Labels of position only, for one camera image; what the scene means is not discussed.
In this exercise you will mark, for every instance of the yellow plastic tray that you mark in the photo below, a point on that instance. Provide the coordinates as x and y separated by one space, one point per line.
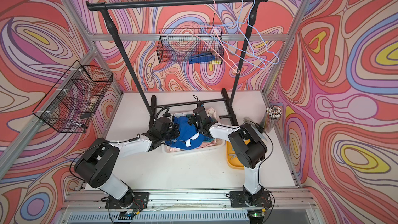
232 159

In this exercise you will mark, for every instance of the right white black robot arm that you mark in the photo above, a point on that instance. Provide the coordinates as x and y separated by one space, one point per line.
247 140

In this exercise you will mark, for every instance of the blue brush in basket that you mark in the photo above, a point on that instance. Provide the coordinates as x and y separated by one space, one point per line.
201 58

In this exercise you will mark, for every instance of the pink printed jacket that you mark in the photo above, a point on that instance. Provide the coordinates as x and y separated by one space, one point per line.
211 112

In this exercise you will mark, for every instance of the black wire basket left wall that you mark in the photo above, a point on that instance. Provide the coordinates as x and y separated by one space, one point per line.
71 103

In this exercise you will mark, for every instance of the white perforated plastic basket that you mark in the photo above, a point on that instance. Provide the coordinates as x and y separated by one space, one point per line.
206 145

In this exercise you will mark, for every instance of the black wire basket back wall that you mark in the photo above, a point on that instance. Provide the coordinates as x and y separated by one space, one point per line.
177 45

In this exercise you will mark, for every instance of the black clothes rack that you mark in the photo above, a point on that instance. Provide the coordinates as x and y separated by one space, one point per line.
151 106

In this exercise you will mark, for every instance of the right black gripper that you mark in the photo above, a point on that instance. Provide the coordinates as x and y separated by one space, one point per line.
191 120

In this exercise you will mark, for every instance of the blue red white jacket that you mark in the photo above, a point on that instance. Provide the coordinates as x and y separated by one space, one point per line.
189 138

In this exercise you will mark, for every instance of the cup of coloured pencils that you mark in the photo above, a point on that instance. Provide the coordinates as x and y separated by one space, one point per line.
272 115

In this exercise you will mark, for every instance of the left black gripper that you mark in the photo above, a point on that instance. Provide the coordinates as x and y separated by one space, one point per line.
175 129

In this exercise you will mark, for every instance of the light blue hanger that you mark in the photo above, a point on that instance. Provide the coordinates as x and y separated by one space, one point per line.
240 30

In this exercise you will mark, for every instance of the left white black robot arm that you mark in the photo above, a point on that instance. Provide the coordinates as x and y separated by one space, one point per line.
97 163

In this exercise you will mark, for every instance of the black wire basket wall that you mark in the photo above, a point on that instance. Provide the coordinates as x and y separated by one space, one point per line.
177 45
71 103

